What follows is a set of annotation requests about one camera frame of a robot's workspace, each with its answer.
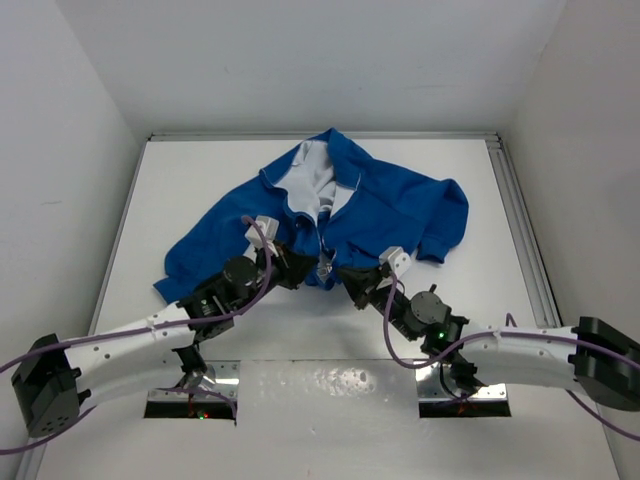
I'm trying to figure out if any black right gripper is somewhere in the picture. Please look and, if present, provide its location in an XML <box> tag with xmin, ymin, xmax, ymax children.
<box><xmin>336</xmin><ymin>263</ymin><xmax>418</xmax><ymax>342</ymax></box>

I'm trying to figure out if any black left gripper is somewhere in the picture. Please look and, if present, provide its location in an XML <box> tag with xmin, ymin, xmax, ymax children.
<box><xmin>232</xmin><ymin>238</ymin><xmax>316</xmax><ymax>314</ymax></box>

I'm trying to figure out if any blue fleece zip jacket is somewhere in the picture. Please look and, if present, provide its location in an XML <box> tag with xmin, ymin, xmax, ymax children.
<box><xmin>154</xmin><ymin>129</ymin><xmax>469</xmax><ymax>303</ymax></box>

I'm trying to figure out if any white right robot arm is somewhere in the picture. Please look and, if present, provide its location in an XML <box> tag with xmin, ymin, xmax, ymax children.
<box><xmin>337</xmin><ymin>266</ymin><xmax>639</xmax><ymax>412</ymax></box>

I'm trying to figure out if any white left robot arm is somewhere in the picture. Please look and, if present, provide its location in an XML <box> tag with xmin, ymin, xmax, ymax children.
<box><xmin>11</xmin><ymin>242</ymin><xmax>318</xmax><ymax>439</ymax></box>

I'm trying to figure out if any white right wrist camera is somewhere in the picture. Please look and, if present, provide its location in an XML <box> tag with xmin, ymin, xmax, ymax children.
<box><xmin>379</xmin><ymin>246</ymin><xmax>412</xmax><ymax>278</ymax></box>

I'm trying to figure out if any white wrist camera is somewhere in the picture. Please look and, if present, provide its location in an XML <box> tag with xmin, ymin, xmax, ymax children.
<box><xmin>379</xmin><ymin>246</ymin><xmax>412</xmax><ymax>278</ymax></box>
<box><xmin>245</xmin><ymin>215</ymin><xmax>279</xmax><ymax>248</ymax></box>

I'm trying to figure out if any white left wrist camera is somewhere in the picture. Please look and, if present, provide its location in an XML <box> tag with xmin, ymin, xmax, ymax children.
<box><xmin>245</xmin><ymin>215</ymin><xmax>279</xmax><ymax>248</ymax></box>

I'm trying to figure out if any thin black wire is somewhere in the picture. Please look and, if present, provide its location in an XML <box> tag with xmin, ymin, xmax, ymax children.
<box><xmin>438</xmin><ymin>362</ymin><xmax>471</xmax><ymax>401</ymax></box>

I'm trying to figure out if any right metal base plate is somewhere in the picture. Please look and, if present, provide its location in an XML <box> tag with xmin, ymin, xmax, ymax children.
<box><xmin>414</xmin><ymin>360</ymin><xmax>509</xmax><ymax>402</ymax></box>

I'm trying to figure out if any metal base plate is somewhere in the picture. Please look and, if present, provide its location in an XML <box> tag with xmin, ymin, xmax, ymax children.
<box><xmin>147</xmin><ymin>361</ymin><xmax>240</xmax><ymax>402</ymax></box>
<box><xmin>414</xmin><ymin>360</ymin><xmax>509</xmax><ymax>402</ymax></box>

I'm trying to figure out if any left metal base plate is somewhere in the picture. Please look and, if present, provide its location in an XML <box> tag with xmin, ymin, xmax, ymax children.
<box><xmin>147</xmin><ymin>361</ymin><xmax>240</xmax><ymax>402</ymax></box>

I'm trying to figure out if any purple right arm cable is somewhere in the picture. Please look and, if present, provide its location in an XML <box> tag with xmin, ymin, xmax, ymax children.
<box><xmin>382</xmin><ymin>272</ymin><xmax>640</xmax><ymax>444</ymax></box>

